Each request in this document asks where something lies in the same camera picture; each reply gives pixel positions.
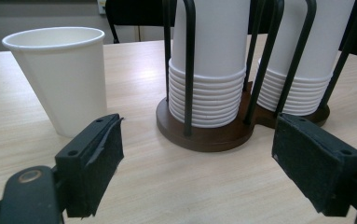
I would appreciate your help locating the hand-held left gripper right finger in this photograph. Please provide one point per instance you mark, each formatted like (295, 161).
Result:
(316, 168)

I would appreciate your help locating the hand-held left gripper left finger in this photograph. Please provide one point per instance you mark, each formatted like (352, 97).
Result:
(89, 168)

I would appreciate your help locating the single white paper cup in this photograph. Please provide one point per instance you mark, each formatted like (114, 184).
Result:
(64, 81)

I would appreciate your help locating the stack of white paper cups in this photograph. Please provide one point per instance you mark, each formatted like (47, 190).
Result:
(319, 46)
(219, 46)

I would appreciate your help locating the black folding chair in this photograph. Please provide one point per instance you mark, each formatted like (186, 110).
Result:
(135, 12)

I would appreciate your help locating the white wall outlet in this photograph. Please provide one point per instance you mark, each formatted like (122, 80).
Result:
(101, 6)

